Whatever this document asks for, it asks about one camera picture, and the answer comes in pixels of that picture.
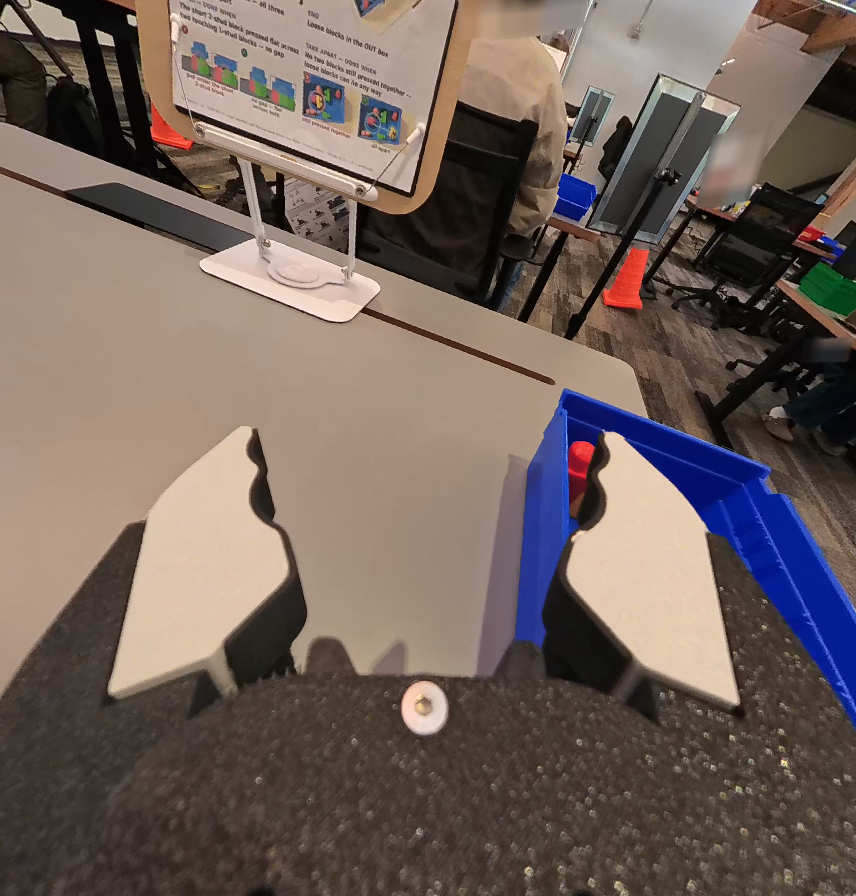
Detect blue plastic bin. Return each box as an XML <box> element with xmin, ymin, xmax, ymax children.
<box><xmin>514</xmin><ymin>388</ymin><xmax>856</xmax><ymax>765</ymax></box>

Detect grey framed partition panel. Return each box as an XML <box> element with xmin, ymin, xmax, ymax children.
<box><xmin>585</xmin><ymin>73</ymin><xmax>742</xmax><ymax>246</ymax></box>

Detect black table cable cover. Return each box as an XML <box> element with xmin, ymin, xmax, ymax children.
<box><xmin>63</xmin><ymin>182</ymin><xmax>239</xmax><ymax>254</ymax></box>

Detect green storage bins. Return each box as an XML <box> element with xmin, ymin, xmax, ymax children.
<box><xmin>798</xmin><ymin>262</ymin><xmax>856</xmax><ymax>317</ymax></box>

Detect red two-stud toy block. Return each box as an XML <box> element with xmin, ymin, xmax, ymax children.
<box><xmin>566</xmin><ymin>440</ymin><xmax>597</xmax><ymax>520</ymax></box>

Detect printed paper sheet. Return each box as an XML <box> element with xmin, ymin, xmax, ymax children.
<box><xmin>283</xmin><ymin>176</ymin><xmax>365</xmax><ymax>247</ymax></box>

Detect small blue storage bin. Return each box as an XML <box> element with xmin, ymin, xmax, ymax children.
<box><xmin>556</xmin><ymin>173</ymin><xmax>599</xmax><ymax>220</ymax></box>

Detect orange traffic cone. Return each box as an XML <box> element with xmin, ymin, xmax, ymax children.
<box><xmin>602</xmin><ymin>247</ymin><xmax>651</xmax><ymax>310</ymax></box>
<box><xmin>149</xmin><ymin>104</ymin><xmax>195</xmax><ymax>151</ymax></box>

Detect wooden desk with black legs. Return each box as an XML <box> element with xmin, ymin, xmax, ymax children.
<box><xmin>694</xmin><ymin>279</ymin><xmax>856</xmax><ymax>450</ymax></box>

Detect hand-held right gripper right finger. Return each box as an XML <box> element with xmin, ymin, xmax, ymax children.
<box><xmin>543</xmin><ymin>430</ymin><xmax>743</xmax><ymax>711</ymax></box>

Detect black mesh chair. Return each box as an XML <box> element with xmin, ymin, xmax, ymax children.
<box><xmin>357</xmin><ymin>101</ymin><xmax>542</xmax><ymax>310</ymax></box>

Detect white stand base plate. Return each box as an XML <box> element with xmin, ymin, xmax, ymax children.
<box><xmin>134</xmin><ymin>0</ymin><xmax>461</xmax><ymax>324</ymax></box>

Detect black backpack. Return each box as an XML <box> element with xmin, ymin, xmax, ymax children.
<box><xmin>45</xmin><ymin>75</ymin><xmax>108</xmax><ymax>161</ymax></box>

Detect black office chair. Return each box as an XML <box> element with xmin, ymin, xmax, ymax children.
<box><xmin>672</xmin><ymin>182</ymin><xmax>826</xmax><ymax>331</ymax></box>

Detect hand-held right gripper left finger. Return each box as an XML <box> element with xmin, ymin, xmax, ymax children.
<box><xmin>105</xmin><ymin>425</ymin><xmax>310</xmax><ymax>701</ymax></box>

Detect black tripod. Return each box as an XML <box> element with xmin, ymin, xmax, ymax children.
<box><xmin>518</xmin><ymin>167</ymin><xmax>683</xmax><ymax>342</ymax></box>

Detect small framed glass panel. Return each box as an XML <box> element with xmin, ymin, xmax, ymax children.
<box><xmin>567</xmin><ymin>84</ymin><xmax>616</xmax><ymax>149</ymax></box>

